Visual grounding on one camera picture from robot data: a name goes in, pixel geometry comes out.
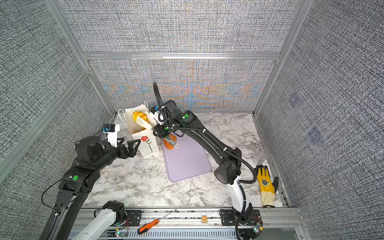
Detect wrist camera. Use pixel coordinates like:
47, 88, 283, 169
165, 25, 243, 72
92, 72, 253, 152
103, 124, 120, 148
150, 106, 166, 127

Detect lilac plastic tray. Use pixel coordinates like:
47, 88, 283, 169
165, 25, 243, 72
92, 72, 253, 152
162, 135, 212, 182

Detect white paper bag with flower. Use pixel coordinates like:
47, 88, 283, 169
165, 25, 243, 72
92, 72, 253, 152
118, 101, 159, 159

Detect small striped roll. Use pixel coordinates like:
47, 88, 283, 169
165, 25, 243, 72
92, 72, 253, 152
132, 111, 149, 123

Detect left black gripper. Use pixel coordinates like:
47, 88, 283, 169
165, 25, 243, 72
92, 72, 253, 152
95, 136, 141, 172

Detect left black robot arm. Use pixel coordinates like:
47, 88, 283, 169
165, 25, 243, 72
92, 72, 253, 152
40, 136, 141, 240

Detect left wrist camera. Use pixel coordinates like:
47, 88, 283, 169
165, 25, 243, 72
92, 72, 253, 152
103, 124, 120, 148

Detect yellow object behind right arm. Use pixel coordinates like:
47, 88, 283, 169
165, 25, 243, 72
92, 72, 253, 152
256, 165, 279, 208

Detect small orange square object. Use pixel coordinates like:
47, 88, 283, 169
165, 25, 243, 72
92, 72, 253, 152
201, 216, 208, 224

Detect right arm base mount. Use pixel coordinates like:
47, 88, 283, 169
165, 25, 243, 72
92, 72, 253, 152
219, 208, 265, 240

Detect dark orange triangular pastry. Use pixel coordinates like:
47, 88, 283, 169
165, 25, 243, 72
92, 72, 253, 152
163, 134, 179, 150

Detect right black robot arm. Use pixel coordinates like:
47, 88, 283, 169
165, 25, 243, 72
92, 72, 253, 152
151, 97, 247, 213

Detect orange handled screwdriver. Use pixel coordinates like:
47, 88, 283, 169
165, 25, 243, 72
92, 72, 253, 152
137, 210, 178, 235

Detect steel tongs with white tips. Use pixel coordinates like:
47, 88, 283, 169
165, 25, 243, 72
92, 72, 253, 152
132, 111, 179, 150

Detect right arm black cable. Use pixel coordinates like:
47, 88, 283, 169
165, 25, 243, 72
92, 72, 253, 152
152, 81, 258, 232

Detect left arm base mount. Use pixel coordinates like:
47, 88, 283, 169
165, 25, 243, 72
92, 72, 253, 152
91, 201, 143, 238

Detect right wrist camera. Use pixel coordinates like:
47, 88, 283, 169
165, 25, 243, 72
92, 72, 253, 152
150, 106, 166, 127

